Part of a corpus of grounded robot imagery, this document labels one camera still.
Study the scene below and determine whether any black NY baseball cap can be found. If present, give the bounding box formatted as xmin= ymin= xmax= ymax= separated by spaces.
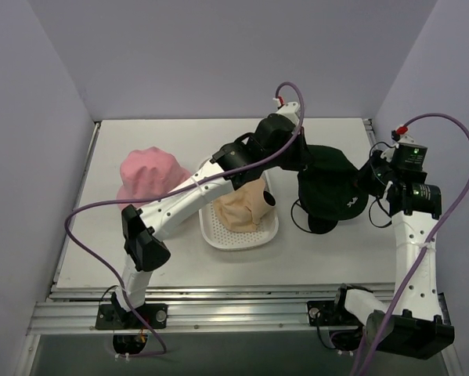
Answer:
xmin=294 ymin=192 xmax=369 ymax=235

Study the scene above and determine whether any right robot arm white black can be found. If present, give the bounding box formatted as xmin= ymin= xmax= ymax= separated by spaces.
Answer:
xmin=298 ymin=142 xmax=455 ymax=360

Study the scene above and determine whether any white perforated tray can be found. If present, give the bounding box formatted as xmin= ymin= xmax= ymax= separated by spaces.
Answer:
xmin=193 ymin=159 xmax=280 ymax=251

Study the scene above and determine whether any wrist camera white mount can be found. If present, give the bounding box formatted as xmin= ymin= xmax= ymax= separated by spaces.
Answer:
xmin=381 ymin=125 xmax=416 ymax=161
xmin=272 ymin=96 xmax=301 ymax=125

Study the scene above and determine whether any beige cloth hat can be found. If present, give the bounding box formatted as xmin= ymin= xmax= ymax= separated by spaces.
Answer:
xmin=213 ymin=179 xmax=276 ymax=233

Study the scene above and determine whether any black cap green brim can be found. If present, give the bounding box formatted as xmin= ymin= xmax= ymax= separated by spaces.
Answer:
xmin=298 ymin=145 xmax=360 ymax=196

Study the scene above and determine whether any pink bucket hat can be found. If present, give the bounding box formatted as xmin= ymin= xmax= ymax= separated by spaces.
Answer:
xmin=116 ymin=146 xmax=191 ymax=200

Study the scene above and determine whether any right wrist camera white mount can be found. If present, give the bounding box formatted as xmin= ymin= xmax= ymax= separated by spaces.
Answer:
xmin=381 ymin=125 xmax=416 ymax=161

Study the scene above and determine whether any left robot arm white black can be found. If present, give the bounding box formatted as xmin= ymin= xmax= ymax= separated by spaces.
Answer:
xmin=111 ymin=110 xmax=311 ymax=329

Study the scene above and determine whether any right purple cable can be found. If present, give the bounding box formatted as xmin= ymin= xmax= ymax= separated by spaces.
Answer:
xmin=349 ymin=113 xmax=469 ymax=376

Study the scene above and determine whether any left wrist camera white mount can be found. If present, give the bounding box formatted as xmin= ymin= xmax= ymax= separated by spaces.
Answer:
xmin=272 ymin=96 xmax=301 ymax=125

